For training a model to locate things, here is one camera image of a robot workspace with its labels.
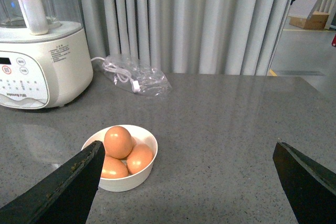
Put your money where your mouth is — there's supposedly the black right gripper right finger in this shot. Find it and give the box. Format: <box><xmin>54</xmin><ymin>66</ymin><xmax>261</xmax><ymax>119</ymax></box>
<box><xmin>272</xmin><ymin>142</ymin><xmax>335</xmax><ymax>223</ymax></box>

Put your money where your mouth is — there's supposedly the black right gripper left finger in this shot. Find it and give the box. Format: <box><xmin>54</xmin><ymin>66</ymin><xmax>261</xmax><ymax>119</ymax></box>
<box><xmin>1</xmin><ymin>141</ymin><xmax>105</xmax><ymax>223</ymax></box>

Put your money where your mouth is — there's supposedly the brown egg in bowl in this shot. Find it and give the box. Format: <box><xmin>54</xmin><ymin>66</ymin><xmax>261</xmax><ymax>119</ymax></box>
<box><xmin>103</xmin><ymin>126</ymin><xmax>133</xmax><ymax>159</ymax></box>
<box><xmin>127</xmin><ymin>144</ymin><xmax>153</xmax><ymax>174</ymax></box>
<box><xmin>101</xmin><ymin>156</ymin><xmax>129</xmax><ymax>179</ymax></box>

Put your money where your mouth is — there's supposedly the cardboard box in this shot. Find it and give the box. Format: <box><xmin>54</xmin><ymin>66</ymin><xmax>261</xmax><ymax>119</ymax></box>
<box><xmin>289</xmin><ymin>11</ymin><xmax>329</xmax><ymax>30</ymax></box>

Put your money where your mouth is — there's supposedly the white bowl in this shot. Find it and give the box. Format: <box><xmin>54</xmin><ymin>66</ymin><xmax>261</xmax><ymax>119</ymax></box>
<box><xmin>81</xmin><ymin>124</ymin><xmax>159</xmax><ymax>193</ymax></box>

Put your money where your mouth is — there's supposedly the white soy milk maker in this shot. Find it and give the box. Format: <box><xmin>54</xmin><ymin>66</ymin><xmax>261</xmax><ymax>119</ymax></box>
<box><xmin>1</xmin><ymin>0</ymin><xmax>93</xmax><ymax>110</ymax></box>

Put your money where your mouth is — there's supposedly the clear plastic bag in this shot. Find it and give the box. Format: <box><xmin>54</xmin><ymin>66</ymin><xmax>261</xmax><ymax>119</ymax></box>
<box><xmin>101</xmin><ymin>55</ymin><xmax>172</xmax><ymax>97</ymax></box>

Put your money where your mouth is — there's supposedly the white power cable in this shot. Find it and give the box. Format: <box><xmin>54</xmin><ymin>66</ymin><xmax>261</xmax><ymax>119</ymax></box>
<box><xmin>90</xmin><ymin>56</ymin><xmax>141</xmax><ymax>94</ymax></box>

